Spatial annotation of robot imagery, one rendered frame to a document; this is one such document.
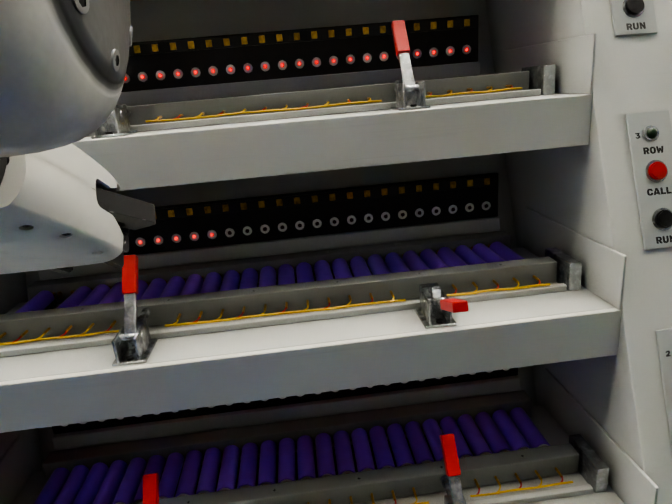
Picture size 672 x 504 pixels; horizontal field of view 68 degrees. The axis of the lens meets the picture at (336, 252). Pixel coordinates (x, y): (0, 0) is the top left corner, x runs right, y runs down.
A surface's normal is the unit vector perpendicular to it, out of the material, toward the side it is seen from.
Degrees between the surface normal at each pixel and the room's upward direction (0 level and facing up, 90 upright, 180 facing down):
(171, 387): 111
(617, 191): 90
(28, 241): 169
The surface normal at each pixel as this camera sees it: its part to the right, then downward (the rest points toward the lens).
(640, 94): 0.06, -0.05
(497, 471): 0.09, 0.30
